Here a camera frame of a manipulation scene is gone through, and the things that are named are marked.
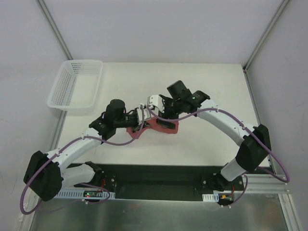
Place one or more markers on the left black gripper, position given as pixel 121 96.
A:
pixel 134 121

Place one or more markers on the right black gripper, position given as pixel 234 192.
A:
pixel 167 116

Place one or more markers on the pink t shirt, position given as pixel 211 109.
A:
pixel 151 124

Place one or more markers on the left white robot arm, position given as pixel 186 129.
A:
pixel 45 172

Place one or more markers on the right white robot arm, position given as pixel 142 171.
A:
pixel 253 142

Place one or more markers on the white plastic basket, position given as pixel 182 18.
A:
pixel 76 86

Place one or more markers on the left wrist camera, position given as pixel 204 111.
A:
pixel 143 113

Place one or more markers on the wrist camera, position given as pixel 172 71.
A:
pixel 156 102
pixel 143 113

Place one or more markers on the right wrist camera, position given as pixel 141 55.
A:
pixel 156 102

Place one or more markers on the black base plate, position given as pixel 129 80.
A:
pixel 160 182

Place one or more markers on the right white cable duct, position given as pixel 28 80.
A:
pixel 210 197

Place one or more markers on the white cable duct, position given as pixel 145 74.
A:
pixel 84 194
pixel 210 197

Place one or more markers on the left white cable duct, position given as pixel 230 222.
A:
pixel 84 194

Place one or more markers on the aluminium rail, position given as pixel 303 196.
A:
pixel 77 176

